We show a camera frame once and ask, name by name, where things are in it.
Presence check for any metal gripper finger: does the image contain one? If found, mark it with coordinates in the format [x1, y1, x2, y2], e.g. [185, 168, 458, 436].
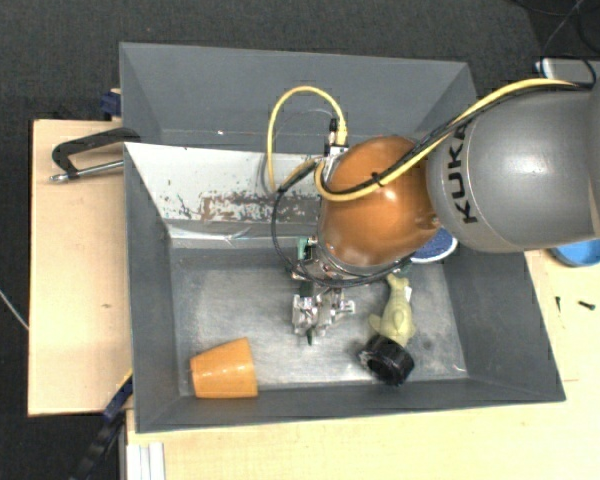
[291, 293, 328, 339]
[327, 289, 357, 326]

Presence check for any pale green toy animal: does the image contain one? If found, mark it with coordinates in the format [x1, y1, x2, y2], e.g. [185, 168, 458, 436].
[368, 272, 416, 349]

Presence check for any grey metal bin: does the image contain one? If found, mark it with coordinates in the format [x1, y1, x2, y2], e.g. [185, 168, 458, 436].
[118, 41, 568, 435]

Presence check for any black cylindrical cap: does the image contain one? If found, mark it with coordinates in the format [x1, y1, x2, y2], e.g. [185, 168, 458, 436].
[356, 333, 416, 388]

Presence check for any orange cup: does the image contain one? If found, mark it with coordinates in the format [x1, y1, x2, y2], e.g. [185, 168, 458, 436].
[189, 337, 260, 400]

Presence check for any blue and white round disc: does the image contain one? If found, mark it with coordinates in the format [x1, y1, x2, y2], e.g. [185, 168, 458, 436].
[410, 227, 459, 265]

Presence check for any pale wood flat board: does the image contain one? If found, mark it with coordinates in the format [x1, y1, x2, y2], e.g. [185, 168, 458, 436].
[26, 118, 134, 418]

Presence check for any light blue round object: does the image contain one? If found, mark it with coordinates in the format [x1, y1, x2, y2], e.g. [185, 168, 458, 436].
[548, 238, 600, 268]

